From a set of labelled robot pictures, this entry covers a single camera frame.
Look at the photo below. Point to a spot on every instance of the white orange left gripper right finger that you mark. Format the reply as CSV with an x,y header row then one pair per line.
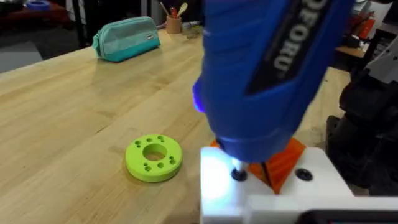
x,y
314,183

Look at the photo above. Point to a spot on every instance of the white orange left gripper left finger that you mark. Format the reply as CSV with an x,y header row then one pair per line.
x,y
217,186

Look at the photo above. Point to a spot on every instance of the blue tape roll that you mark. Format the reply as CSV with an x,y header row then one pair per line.
x,y
38,4

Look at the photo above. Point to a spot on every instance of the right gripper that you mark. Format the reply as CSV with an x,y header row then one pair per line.
x,y
367,130

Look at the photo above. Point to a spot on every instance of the green disc with holes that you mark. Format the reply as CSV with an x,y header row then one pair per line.
x,y
154,158

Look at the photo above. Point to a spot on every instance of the blue electric screwdriver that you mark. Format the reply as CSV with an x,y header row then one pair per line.
x,y
255,77

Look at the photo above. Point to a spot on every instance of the brown wooden cup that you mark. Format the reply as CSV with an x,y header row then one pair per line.
x,y
173,25

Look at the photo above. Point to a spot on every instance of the orange box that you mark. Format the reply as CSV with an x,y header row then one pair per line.
x,y
364,27

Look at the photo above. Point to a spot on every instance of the teal zip bag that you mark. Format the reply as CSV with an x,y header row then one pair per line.
x,y
126,39

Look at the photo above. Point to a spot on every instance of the wooden spoon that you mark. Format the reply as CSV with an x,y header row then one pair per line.
x,y
182,9

